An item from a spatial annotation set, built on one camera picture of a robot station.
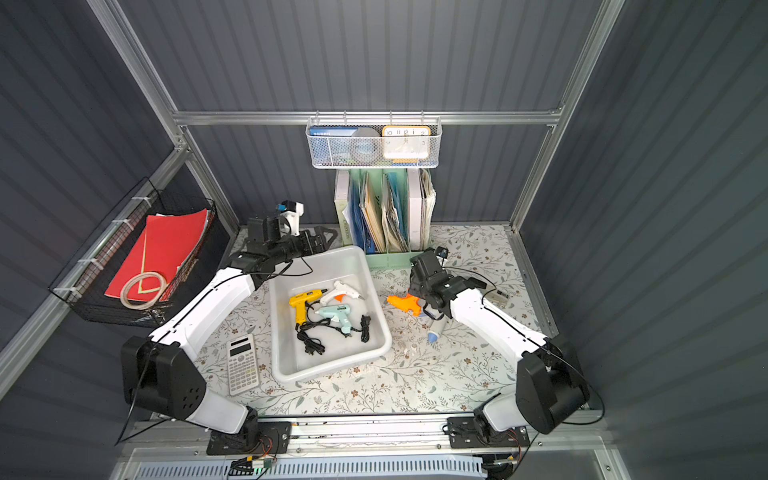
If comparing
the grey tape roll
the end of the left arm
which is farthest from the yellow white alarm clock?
the end of the left arm

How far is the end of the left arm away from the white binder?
30cm

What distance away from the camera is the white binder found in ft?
3.13

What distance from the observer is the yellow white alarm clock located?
89 centimetres

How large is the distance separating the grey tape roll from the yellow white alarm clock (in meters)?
0.03

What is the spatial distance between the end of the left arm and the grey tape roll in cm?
27

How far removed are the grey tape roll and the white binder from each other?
0.54ft

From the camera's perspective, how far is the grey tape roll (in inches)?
34.6

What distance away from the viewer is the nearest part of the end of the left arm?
24.8 inches
